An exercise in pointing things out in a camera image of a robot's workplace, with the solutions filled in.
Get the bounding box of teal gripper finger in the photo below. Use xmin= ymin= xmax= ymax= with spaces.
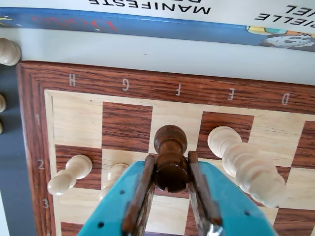
xmin=78 ymin=154 xmax=157 ymax=236
xmin=188 ymin=150 xmax=274 ymax=236

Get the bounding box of white wooden king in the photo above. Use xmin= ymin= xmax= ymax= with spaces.
xmin=207 ymin=125 xmax=286 ymax=207

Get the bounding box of white wooden pawn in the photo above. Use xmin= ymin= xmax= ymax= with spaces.
xmin=98 ymin=163 xmax=129 ymax=202
xmin=47 ymin=154 xmax=94 ymax=197

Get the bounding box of wooden folding chessboard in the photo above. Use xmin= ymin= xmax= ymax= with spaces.
xmin=16 ymin=60 xmax=315 ymax=236

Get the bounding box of blue comic book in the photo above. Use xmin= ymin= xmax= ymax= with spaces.
xmin=0 ymin=7 xmax=315 ymax=54

